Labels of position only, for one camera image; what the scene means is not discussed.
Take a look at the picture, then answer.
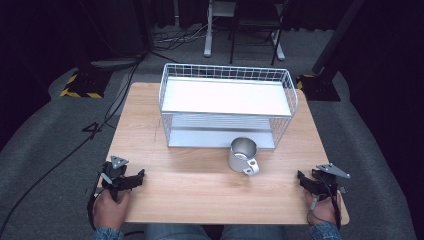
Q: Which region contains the black folding chair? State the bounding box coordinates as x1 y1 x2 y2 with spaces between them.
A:
228 0 293 67

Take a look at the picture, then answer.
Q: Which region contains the silver metal cup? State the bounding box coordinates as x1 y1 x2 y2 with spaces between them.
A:
228 136 261 177

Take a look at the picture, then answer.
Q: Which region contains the bundle of floor cables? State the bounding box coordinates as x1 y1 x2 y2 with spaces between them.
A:
152 19 218 53

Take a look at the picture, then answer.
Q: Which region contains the person's left hand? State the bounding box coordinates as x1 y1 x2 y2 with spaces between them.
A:
92 188 132 231

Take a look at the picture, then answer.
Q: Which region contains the white desk frame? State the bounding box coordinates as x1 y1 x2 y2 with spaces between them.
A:
203 0 287 62

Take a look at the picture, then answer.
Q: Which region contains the person's left leg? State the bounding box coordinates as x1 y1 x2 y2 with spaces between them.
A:
144 223 212 240

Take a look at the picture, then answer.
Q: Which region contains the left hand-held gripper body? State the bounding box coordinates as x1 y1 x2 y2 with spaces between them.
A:
100 155 132 202

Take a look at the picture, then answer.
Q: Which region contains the black yellow striped stand base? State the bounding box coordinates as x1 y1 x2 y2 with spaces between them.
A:
59 67 114 100
295 73 342 102

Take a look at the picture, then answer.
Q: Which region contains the person's right hand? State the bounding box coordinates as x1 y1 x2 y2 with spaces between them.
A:
303 190 342 226

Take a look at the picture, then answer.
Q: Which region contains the person's right leg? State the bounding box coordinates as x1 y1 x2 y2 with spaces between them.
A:
220 224 287 240

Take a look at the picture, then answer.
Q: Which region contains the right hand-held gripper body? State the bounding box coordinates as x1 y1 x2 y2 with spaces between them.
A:
311 162 351 202

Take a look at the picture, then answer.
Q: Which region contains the black tripod stand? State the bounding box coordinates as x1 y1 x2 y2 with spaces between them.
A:
132 0 183 65

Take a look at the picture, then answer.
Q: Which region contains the left hand-held gripper cable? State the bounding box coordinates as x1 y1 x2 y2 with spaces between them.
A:
86 170 107 232

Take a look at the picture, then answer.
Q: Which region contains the person's leg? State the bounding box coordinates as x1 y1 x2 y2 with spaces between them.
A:
220 224 287 240
144 223 212 240

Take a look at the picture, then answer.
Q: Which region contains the grey flat floor plate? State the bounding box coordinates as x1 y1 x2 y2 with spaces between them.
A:
89 57 143 70

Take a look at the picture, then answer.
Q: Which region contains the long black floor cable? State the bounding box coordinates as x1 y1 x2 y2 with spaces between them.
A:
0 53 148 231

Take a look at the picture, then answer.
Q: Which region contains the black slanted stand post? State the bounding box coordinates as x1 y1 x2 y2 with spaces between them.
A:
311 0 366 76

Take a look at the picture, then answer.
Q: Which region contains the white wire shelf rack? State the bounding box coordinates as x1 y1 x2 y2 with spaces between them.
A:
158 62 299 151

